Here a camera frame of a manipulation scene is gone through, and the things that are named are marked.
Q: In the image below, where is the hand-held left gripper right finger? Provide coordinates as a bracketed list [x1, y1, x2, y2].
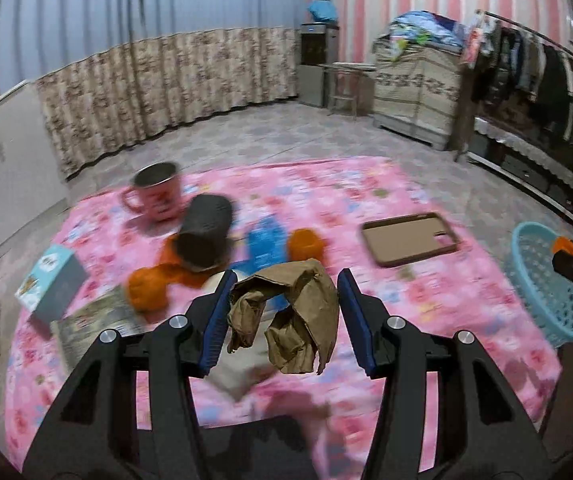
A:
[337, 267, 552, 480]

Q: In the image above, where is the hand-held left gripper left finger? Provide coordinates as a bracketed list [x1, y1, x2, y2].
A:
[21, 270, 240, 480]

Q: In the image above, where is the light blue plastic basket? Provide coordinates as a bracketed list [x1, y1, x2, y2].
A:
[510, 221, 573, 348]

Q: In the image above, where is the brown paper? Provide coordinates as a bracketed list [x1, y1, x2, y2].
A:
[226, 258, 341, 376]

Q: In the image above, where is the cream round container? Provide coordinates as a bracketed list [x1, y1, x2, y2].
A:
[205, 270, 280, 402]

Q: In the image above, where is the orange snack packet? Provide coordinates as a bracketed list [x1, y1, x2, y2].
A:
[126, 237, 202, 313]

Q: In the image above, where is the brown rectangular tray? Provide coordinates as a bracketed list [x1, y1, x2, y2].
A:
[361, 211, 462, 268]

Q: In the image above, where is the dark grey cylindrical container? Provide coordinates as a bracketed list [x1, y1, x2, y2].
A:
[174, 194, 234, 272]

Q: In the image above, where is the printed booklet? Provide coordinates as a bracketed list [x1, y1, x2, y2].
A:
[51, 292, 150, 368]

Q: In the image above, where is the low cabinet with lace cover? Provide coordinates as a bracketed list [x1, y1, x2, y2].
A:
[469, 115, 573, 231]

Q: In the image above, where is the pink metal mug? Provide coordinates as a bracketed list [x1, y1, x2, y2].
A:
[119, 161, 184, 223]

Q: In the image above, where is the blue and white box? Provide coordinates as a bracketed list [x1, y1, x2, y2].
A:
[15, 245, 88, 327]

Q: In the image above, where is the row of hanging clothes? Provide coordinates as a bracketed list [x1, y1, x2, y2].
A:
[461, 20, 573, 161]

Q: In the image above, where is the cloth-covered cabinet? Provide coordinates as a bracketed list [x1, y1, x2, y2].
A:
[370, 35, 467, 151]

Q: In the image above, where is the blue floral curtain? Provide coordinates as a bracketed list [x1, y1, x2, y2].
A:
[0, 0, 312, 181]

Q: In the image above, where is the small stool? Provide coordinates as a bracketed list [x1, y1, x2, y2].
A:
[319, 61, 377, 120]

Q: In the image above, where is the white cabinet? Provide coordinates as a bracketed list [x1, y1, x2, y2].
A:
[0, 80, 70, 266]

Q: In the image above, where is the pile of clothes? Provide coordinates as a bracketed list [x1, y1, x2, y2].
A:
[390, 10, 472, 53]

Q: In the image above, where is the blue bag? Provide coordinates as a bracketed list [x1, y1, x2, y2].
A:
[307, 0, 339, 25]

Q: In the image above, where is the metal clothes rail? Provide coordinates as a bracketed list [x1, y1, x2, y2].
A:
[483, 10, 573, 78]

